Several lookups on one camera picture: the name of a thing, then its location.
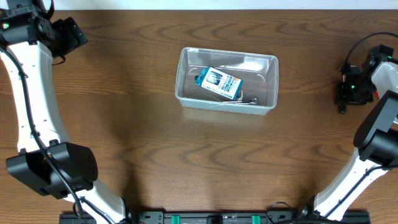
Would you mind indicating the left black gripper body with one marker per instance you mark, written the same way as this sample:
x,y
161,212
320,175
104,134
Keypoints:
x,y
65,43

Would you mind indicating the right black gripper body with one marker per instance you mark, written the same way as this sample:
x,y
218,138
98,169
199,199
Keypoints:
x,y
359,92

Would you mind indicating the yellow black screwdriver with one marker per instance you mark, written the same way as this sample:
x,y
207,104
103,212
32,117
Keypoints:
x,y
342,109

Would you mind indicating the silver double-ended wrench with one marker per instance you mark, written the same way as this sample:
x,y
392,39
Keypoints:
x,y
252,101

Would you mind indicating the clear plastic container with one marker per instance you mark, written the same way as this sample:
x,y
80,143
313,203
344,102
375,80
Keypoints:
x,y
260,75

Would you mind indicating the blue and white box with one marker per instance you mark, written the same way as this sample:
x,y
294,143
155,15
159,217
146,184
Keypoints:
x,y
219,82

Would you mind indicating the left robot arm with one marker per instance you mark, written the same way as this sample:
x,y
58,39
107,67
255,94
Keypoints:
x,y
48,162

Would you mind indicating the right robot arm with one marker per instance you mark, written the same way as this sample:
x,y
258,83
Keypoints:
x,y
375,141

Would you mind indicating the black mounting rail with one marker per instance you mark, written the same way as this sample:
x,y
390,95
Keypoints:
x,y
222,218

